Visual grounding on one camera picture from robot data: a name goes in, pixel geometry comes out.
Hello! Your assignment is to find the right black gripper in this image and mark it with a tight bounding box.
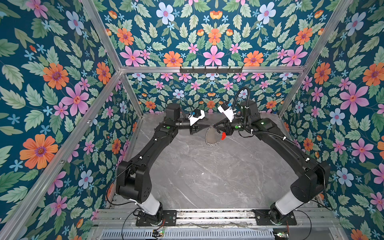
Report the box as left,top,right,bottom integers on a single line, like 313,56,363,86
213,115,251,137

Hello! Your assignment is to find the red handled key ring organizer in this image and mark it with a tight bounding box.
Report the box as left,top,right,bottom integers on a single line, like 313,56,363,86
205,126,227,147

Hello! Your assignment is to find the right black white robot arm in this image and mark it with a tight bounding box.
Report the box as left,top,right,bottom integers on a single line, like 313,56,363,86
213,101,331,225

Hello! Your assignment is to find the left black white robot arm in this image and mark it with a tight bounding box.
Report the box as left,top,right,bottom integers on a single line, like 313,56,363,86
116,103,208,226

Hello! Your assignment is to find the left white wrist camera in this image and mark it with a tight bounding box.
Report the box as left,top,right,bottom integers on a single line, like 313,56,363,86
188,109,205,126

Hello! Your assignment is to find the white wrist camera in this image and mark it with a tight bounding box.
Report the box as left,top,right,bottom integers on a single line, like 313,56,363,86
218,102,235,123
188,109,205,126

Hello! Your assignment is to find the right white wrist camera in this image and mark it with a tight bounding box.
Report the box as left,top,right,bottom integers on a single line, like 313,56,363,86
218,102,235,123

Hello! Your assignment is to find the grey wall hook rack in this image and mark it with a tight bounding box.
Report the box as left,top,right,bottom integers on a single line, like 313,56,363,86
179,66,243,75

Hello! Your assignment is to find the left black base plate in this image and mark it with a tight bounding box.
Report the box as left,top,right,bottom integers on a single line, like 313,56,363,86
136,210,178,227

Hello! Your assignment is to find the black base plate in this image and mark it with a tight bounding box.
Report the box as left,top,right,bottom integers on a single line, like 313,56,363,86
136,210,178,227
252,209,297,226

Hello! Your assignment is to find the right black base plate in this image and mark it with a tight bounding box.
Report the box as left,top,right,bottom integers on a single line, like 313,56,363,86
252,209,297,226

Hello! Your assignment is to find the white vented cable duct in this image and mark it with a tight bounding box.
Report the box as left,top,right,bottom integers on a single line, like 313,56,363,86
101,229,275,240

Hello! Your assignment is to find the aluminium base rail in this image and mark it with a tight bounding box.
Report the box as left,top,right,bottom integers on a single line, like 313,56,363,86
91,208,342,231

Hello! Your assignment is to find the aluminium cage frame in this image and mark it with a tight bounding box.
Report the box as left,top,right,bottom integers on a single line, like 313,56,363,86
1,1,338,240

